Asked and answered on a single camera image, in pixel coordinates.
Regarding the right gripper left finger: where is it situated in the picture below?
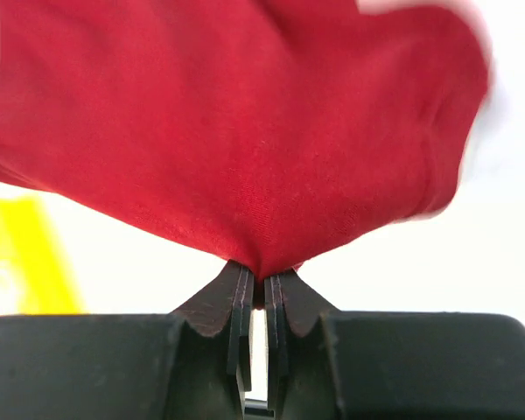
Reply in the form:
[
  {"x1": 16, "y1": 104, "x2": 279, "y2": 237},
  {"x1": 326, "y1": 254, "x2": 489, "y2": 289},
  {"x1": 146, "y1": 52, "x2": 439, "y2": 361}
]
[{"x1": 0, "y1": 263, "x2": 253, "y2": 419}]

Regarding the dark red t shirt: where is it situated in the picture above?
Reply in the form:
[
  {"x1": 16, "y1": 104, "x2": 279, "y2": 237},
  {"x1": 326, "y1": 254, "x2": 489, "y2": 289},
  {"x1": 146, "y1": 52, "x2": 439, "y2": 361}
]
[{"x1": 0, "y1": 1, "x2": 489, "y2": 277}]

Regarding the yellow plastic tray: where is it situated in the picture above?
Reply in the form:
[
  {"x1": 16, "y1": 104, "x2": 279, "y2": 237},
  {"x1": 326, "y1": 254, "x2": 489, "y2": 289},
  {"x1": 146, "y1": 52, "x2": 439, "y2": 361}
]
[{"x1": 0, "y1": 196, "x2": 86, "y2": 315}]

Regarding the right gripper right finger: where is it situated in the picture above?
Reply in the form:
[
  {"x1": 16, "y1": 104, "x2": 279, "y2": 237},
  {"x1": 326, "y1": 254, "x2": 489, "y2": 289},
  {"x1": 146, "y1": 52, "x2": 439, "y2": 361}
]
[{"x1": 264, "y1": 271, "x2": 525, "y2": 419}]

